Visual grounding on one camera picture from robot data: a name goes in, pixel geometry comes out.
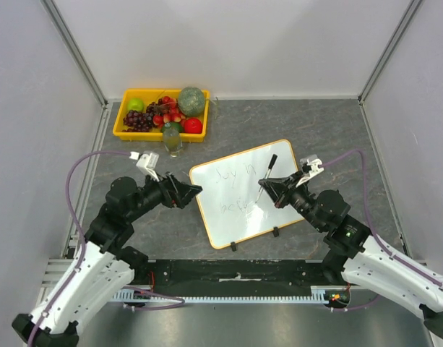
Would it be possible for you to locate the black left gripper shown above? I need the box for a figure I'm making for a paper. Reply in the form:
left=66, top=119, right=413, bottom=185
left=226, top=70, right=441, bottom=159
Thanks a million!
left=126, top=167, right=202, bottom=221

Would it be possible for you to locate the yellow framed whiteboard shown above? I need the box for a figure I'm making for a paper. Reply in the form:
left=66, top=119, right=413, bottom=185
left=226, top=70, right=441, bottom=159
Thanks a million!
left=189, top=139, right=304, bottom=249

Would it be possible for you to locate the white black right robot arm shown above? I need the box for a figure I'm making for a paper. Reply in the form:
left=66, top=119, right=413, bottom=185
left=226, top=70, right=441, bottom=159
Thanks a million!
left=259, top=171, right=443, bottom=340

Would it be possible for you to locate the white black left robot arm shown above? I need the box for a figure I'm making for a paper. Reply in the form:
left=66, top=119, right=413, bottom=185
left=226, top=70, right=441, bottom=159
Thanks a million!
left=12, top=174, right=202, bottom=346

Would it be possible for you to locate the black right whiteboard foot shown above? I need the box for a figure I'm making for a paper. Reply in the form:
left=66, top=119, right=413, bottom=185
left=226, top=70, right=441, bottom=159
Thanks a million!
left=272, top=226, right=280, bottom=237

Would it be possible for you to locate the green avocado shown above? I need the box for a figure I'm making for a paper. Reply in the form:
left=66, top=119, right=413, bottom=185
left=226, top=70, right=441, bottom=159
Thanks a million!
left=160, top=121, right=184, bottom=133

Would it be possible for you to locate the red tomato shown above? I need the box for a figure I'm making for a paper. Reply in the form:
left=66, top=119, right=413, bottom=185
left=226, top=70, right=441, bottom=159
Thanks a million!
left=183, top=118, right=203, bottom=134

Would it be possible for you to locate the red cherry bunch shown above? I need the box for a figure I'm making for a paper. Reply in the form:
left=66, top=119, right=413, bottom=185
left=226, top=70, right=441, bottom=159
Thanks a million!
left=148, top=95, right=185, bottom=127

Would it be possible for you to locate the dark purple grape bunch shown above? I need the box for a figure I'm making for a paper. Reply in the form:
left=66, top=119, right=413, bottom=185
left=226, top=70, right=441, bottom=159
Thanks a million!
left=123, top=106, right=156, bottom=132

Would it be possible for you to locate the green netted melon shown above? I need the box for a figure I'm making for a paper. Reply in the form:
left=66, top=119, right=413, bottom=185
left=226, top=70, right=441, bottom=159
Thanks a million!
left=177, top=87, right=205, bottom=116

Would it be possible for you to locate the green apple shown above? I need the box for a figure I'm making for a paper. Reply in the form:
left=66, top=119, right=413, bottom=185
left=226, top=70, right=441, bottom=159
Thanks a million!
left=126, top=98, right=145, bottom=112

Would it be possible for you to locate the yellow plastic fruit tray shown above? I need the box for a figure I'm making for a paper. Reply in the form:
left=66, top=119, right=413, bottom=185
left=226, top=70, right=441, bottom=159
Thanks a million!
left=113, top=89, right=210, bottom=142

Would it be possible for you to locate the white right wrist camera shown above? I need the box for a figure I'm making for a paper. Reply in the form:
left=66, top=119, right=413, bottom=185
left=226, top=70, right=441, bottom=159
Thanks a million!
left=296, top=155, right=324, bottom=187

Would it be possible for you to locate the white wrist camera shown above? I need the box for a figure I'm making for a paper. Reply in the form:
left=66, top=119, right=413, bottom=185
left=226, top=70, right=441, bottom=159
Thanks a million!
left=296, top=155, right=324, bottom=187
left=129, top=151, right=160, bottom=181

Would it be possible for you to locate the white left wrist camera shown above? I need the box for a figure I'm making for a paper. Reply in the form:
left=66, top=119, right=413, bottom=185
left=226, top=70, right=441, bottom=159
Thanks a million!
left=129, top=151, right=160, bottom=181

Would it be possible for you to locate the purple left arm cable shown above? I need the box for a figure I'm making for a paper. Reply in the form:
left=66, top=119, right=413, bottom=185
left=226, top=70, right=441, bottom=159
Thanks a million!
left=25, top=150, right=186, bottom=347

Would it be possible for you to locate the light blue cable duct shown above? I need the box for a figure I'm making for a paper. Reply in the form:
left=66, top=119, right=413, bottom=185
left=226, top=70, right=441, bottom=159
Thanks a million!
left=109, top=289, right=329, bottom=304

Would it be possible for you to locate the aluminium frame post left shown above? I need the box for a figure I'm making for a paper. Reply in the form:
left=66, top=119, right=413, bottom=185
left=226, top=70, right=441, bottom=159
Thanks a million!
left=40, top=0, right=108, bottom=108

